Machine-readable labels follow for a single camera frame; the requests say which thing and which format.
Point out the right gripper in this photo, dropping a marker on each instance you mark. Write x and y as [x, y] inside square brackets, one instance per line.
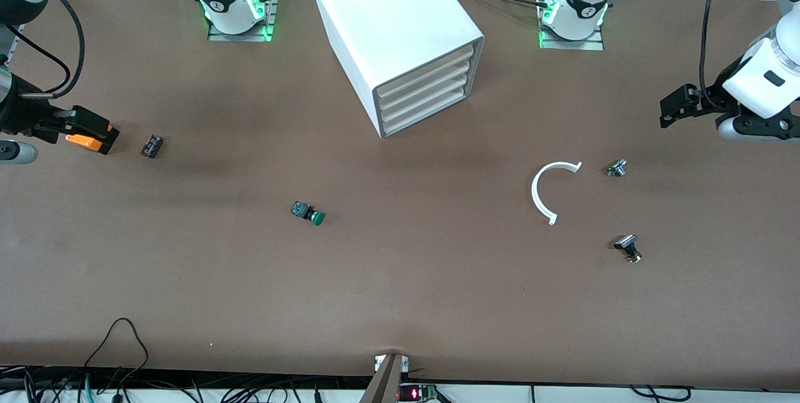
[19, 117]

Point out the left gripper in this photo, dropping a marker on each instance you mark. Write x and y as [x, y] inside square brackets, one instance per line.
[712, 104]

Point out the white tray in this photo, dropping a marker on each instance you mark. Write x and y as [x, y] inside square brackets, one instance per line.
[431, 109]

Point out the green push button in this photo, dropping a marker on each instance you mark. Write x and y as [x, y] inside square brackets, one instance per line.
[309, 213]

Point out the black square push button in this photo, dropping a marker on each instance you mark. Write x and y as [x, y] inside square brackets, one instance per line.
[627, 245]

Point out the orange box with black base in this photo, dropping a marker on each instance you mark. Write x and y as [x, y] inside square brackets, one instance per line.
[84, 142]

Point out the small black terminal block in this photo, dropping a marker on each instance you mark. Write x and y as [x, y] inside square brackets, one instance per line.
[152, 145]

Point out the chrome pipe fitting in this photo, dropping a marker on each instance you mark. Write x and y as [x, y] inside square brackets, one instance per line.
[616, 168]

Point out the black device with red light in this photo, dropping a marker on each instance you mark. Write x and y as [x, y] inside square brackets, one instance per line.
[415, 393]

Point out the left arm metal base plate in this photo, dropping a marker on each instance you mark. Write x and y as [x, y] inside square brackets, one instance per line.
[594, 44]

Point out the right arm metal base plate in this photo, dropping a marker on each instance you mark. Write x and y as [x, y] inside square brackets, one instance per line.
[215, 33]

